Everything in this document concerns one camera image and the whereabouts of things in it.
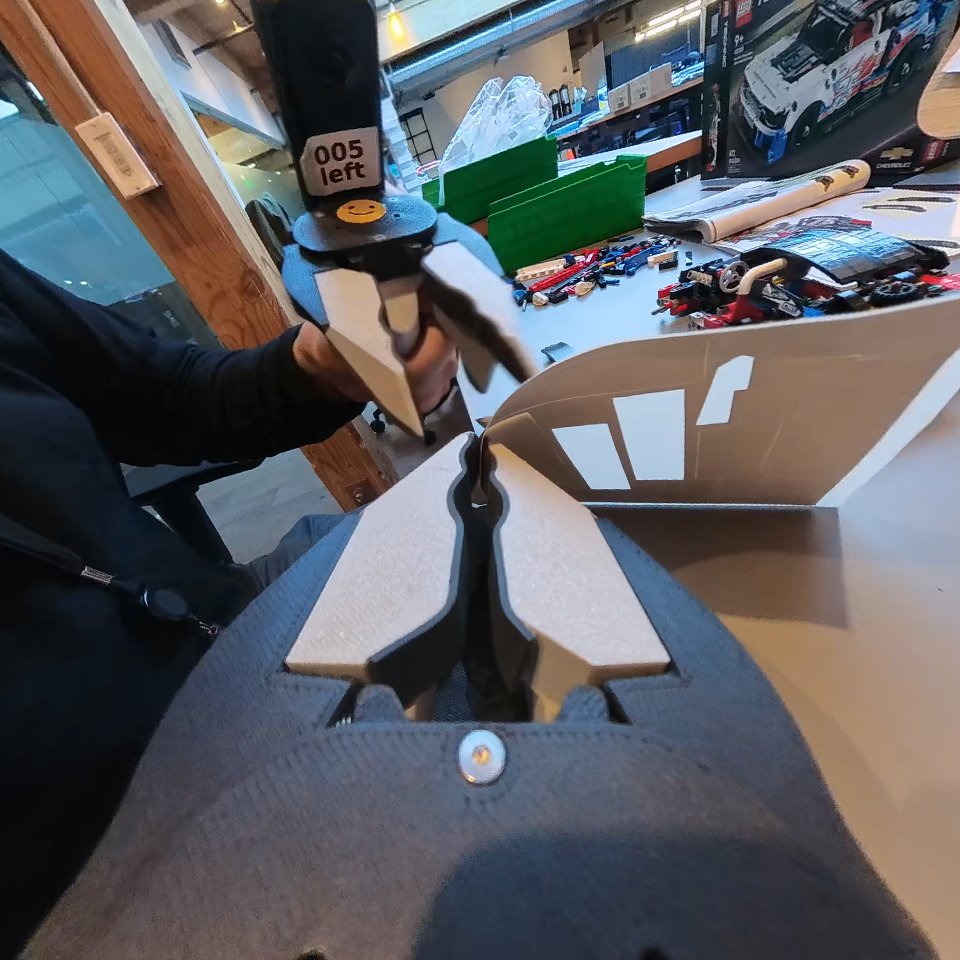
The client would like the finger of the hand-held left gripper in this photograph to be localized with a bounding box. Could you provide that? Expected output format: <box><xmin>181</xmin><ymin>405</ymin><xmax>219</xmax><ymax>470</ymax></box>
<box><xmin>420</xmin><ymin>240</ymin><xmax>539</xmax><ymax>395</ymax></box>
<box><xmin>313</xmin><ymin>268</ymin><xmax>426</xmax><ymax>440</ymax></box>

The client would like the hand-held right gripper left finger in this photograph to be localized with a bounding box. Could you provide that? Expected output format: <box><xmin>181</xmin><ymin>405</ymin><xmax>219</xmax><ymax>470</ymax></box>
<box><xmin>285</xmin><ymin>433</ymin><xmax>477</xmax><ymax>714</ymax></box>

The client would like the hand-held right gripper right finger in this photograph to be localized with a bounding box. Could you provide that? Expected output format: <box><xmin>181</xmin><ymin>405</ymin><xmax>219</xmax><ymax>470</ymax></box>
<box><xmin>480</xmin><ymin>441</ymin><xmax>672</xmax><ymax>723</ymax></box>

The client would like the holographic sticker sheet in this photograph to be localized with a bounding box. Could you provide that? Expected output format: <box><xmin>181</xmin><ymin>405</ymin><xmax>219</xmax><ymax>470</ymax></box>
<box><xmin>471</xmin><ymin>296</ymin><xmax>960</xmax><ymax>507</ymax></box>

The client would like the toy brick car model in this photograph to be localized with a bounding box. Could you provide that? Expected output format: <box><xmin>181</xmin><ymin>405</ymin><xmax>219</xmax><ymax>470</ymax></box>
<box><xmin>652</xmin><ymin>228</ymin><xmax>960</xmax><ymax>333</ymax></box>

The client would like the wood-edged white desk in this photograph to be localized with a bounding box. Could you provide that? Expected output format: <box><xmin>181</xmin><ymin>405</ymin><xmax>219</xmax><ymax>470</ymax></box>
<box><xmin>558</xmin><ymin>131</ymin><xmax>706</xmax><ymax>198</ymax></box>

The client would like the person's left hand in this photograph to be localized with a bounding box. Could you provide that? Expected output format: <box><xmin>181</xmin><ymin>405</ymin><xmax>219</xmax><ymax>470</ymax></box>
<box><xmin>291</xmin><ymin>322</ymin><xmax>460</xmax><ymax>421</ymax></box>

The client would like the green plastic bin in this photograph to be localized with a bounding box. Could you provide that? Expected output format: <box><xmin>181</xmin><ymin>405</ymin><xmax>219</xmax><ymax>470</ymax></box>
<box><xmin>420</xmin><ymin>135</ymin><xmax>560</xmax><ymax>226</ymax></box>
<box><xmin>487</xmin><ymin>153</ymin><xmax>648</xmax><ymax>273</ymax></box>

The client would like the pile of loose toy bricks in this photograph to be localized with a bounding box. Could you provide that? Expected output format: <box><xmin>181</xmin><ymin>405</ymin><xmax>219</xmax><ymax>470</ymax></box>
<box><xmin>513</xmin><ymin>234</ymin><xmax>702</xmax><ymax>309</ymax></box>

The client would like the clear plastic bag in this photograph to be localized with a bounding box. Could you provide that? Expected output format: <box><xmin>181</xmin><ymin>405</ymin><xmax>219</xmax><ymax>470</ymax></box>
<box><xmin>438</xmin><ymin>75</ymin><xmax>554</xmax><ymax>175</ymax></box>

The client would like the wooden table leg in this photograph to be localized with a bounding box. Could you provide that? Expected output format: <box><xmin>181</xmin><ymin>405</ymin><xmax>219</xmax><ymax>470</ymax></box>
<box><xmin>0</xmin><ymin>0</ymin><xmax>400</xmax><ymax>513</ymax></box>

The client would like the black chair armrest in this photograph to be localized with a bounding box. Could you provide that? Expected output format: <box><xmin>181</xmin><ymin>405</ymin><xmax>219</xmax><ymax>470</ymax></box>
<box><xmin>120</xmin><ymin>457</ymin><xmax>265</xmax><ymax>565</ymax></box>

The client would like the open instruction booklet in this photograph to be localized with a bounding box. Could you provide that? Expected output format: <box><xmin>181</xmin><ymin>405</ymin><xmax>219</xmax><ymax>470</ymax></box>
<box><xmin>643</xmin><ymin>159</ymin><xmax>960</xmax><ymax>260</ymax></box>

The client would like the toy car set box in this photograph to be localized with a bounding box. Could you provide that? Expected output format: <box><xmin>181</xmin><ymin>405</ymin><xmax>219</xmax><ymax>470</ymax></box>
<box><xmin>701</xmin><ymin>0</ymin><xmax>960</xmax><ymax>189</ymax></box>

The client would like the wooden document stand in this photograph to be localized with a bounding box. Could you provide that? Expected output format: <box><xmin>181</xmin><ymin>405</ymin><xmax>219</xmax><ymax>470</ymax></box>
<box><xmin>918</xmin><ymin>52</ymin><xmax>960</xmax><ymax>141</ymax></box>

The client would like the white wall plate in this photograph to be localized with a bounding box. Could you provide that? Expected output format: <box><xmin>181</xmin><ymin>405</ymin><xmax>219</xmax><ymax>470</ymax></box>
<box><xmin>75</xmin><ymin>112</ymin><xmax>162</xmax><ymax>200</ymax></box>

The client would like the black strap with buckle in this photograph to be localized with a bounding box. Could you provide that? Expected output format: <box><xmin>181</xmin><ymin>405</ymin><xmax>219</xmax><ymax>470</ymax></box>
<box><xmin>0</xmin><ymin>517</ymin><xmax>220</xmax><ymax>639</ymax></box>

